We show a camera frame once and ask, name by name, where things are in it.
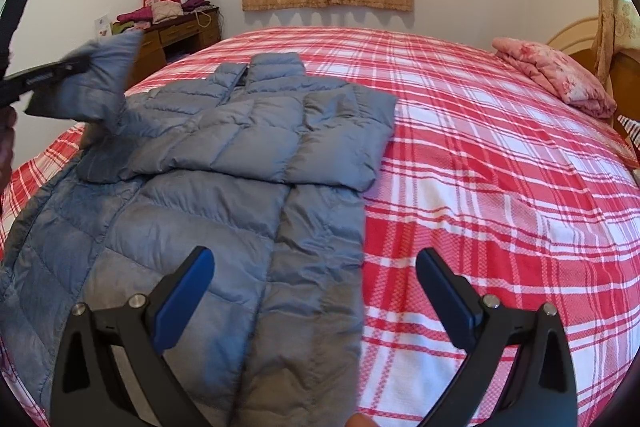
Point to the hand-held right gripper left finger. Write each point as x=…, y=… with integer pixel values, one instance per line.
x=185, y=302

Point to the green folded cloth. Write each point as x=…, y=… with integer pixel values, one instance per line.
x=125, y=27

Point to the grey-blue puffer jacket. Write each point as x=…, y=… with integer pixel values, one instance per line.
x=225, y=147

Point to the pink floral pillow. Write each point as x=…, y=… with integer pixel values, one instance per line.
x=555, y=72

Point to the bed with red plaid blanket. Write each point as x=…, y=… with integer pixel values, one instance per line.
x=475, y=182

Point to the magenta folded garment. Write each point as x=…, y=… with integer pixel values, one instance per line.
x=134, y=15

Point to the dark purple folded garment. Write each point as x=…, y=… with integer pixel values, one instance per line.
x=196, y=2

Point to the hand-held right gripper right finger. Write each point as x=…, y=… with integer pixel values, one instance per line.
x=445, y=297

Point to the striped cloth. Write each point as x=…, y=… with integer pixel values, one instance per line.
x=631, y=132

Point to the brown wooden desk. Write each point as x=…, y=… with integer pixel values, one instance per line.
x=175, y=34

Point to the beige curtain beside headboard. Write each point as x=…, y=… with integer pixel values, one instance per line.
x=615, y=22

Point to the beige quilted garment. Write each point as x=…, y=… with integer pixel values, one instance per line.
x=167, y=11

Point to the white printed card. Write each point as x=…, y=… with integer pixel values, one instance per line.
x=102, y=27

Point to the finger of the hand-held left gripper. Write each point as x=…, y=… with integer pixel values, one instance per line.
x=45, y=78
x=14, y=17

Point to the wooden bed headboard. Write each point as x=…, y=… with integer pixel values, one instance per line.
x=625, y=82

